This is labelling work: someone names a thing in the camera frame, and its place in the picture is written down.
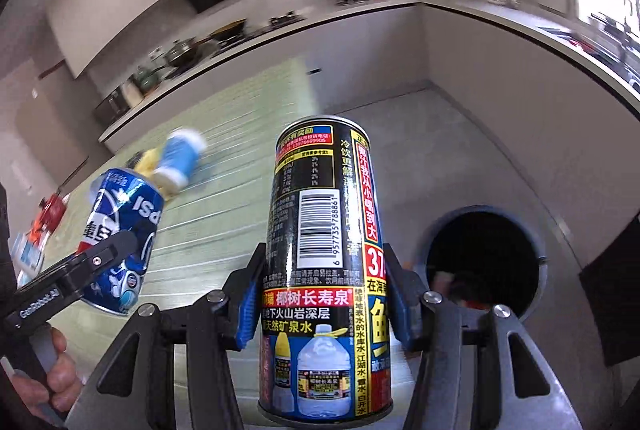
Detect black gas stove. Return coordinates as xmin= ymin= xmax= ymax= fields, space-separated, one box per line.
xmin=215 ymin=10 xmax=301 ymax=54

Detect black microwave oven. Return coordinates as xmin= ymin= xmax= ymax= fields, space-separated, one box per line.
xmin=94 ymin=85 xmax=132 ymax=123

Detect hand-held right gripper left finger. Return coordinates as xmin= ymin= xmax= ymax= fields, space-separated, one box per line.
xmin=65 ymin=241 xmax=268 ymax=430

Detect blue and white bottle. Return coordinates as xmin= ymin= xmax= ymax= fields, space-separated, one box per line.
xmin=150 ymin=127 xmax=208 ymax=196

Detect grey round trash bin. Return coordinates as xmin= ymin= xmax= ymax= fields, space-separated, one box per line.
xmin=417 ymin=205 xmax=548 ymax=323

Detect white blue box device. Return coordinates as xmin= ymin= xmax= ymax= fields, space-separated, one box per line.
xmin=12 ymin=230 xmax=48 ymax=278

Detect yellow green sponge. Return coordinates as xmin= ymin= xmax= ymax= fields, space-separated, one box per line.
xmin=134 ymin=149 xmax=162 ymax=183

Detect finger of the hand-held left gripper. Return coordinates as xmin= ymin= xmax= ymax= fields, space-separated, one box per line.
xmin=75 ymin=230 xmax=141 ymax=283

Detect steel pot with lid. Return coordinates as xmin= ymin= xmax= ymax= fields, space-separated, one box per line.
xmin=164 ymin=38 xmax=203 ymax=66

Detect red speckled pot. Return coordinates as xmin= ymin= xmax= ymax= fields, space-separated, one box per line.
xmin=37 ymin=193 xmax=68 ymax=231

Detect white kitchen counter cabinets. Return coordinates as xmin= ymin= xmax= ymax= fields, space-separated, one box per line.
xmin=97 ymin=0 xmax=640 ymax=146

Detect green ceramic teapot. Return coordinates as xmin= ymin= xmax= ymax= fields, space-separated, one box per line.
xmin=131 ymin=66 xmax=163 ymax=92

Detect black drink can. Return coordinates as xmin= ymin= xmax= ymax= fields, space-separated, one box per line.
xmin=257 ymin=115 xmax=396 ymax=428

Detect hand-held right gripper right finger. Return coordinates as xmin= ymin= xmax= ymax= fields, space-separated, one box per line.
xmin=382 ymin=243 xmax=583 ymax=430

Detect black wok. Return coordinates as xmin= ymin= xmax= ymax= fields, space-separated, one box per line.
xmin=197 ymin=18 xmax=248 ymax=46

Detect blue soda can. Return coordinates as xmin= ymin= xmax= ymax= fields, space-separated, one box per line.
xmin=80 ymin=167 xmax=166 ymax=316

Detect person's left hand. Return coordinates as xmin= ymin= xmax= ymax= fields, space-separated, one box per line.
xmin=10 ymin=327 xmax=83 ymax=421

